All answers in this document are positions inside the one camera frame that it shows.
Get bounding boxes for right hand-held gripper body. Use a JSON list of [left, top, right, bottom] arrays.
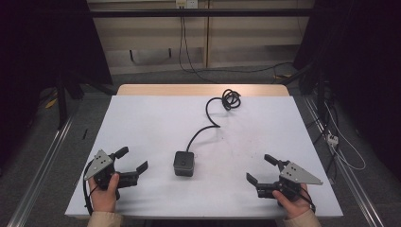
[[255, 160, 324, 202]]

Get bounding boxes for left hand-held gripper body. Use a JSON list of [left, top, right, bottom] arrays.
[[83, 148, 140, 191]]

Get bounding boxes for black power adapter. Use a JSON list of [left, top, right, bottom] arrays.
[[172, 150, 196, 178]]

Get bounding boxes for black adapter cable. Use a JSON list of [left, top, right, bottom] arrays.
[[185, 88, 242, 153]]

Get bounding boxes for person's right hand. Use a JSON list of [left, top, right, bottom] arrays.
[[271, 183, 313, 220]]

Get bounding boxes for person's left hand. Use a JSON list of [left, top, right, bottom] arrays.
[[88, 172, 121, 214]]

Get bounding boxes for white table mat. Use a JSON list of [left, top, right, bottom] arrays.
[[64, 95, 344, 219]]

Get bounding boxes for black metal stand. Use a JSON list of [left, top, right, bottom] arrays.
[[56, 75, 70, 131]]

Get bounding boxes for yellow floor tape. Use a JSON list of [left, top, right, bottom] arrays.
[[44, 96, 59, 110]]

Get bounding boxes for wooden table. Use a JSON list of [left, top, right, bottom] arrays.
[[115, 83, 290, 97]]

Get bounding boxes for black curtain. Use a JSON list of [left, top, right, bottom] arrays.
[[292, 0, 401, 183], [0, 0, 113, 165]]

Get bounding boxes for black horizontal bar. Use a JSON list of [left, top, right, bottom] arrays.
[[89, 8, 317, 19]]

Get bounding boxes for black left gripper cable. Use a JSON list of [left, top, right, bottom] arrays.
[[81, 160, 96, 218]]

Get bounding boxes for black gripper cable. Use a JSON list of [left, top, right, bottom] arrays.
[[81, 160, 96, 218], [298, 188, 317, 214]]

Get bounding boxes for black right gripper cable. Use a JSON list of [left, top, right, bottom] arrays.
[[298, 188, 317, 214]]

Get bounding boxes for aluminium floor rail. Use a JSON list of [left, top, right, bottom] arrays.
[[303, 95, 385, 227], [5, 106, 80, 227]]

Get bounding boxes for white floor cable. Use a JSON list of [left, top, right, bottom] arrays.
[[323, 101, 367, 172]]

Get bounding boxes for black floor cable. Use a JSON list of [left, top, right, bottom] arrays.
[[201, 61, 295, 85]]

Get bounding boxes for black hanging wall cables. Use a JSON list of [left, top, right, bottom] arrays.
[[178, 15, 219, 84]]

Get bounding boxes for white wall outlet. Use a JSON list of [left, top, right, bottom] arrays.
[[175, 0, 200, 9]]

